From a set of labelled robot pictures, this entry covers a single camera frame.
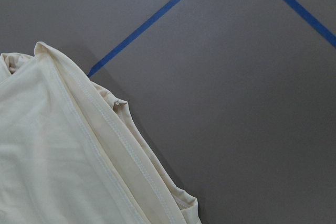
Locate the cream long sleeve shirt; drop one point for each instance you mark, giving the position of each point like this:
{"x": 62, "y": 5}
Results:
{"x": 70, "y": 152}

